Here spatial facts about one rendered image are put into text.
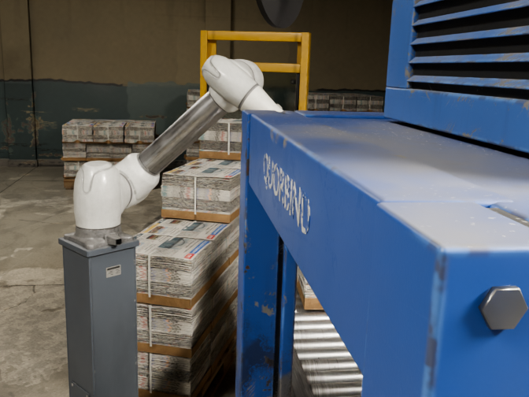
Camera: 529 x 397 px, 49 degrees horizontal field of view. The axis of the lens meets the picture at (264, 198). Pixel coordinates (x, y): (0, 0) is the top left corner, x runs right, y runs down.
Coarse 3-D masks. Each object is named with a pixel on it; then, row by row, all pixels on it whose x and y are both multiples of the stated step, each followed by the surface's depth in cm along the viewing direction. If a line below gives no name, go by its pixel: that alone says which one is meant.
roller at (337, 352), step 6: (318, 348) 172; (324, 348) 172; (330, 348) 172; (336, 348) 173; (342, 348) 173; (300, 354) 169; (306, 354) 170; (312, 354) 170; (318, 354) 170; (324, 354) 170; (330, 354) 171; (336, 354) 171; (342, 354) 171; (348, 354) 171
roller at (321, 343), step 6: (294, 342) 176; (300, 342) 176; (306, 342) 177; (312, 342) 177; (318, 342) 177; (324, 342) 177; (330, 342) 177; (336, 342) 178; (342, 342) 178; (294, 348) 175; (300, 348) 175; (306, 348) 176; (312, 348) 176
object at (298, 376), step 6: (294, 354) 168; (294, 360) 165; (294, 366) 161; (300, 366) 161; (294, 372) 158; (300, 372) 158; (294, 378) 155; (300, 378) 155; (306, 378) 155; (294, 384) 152; (300, 384) 152; (306, 384) 152; (294, 390) 149; (300, 390) 149; (306, 390) 150; (294, 396) 147; (300, 396) 147; (306, 396) 147; (312, 396) 147
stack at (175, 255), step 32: (160, 224) 289; (192, 224) 292; (224, 224) 293; (160, 256) 243; (192, 256) 244; (224, 256) 290; (160, 288) 246; (192, 288) 245; (224, 288) 293; (160, 320) 250; (192, 320) 248; (224, 320) 300; (224, 352) 305; (160, 384) 257; (192, 384) 256
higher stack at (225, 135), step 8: (224, 120) 361; (232, 120) 363; (240, 120) 364; (216, 128) 348; (224, 128) 346; (232, 128) 345; (240, 128) 344; (200, 136) 351; (208, 136) 349; (216, 136) 349; (224, 136) 347; (232, 136) 346; (240, 136) 345; (200, 144) 352; (208, 144) 351; (216, 144) 349; (224, 144) 348; (232, 144) 348; (240, 144) 346; (232, 152) 348; (240, 152) 347; (232, 160) 353
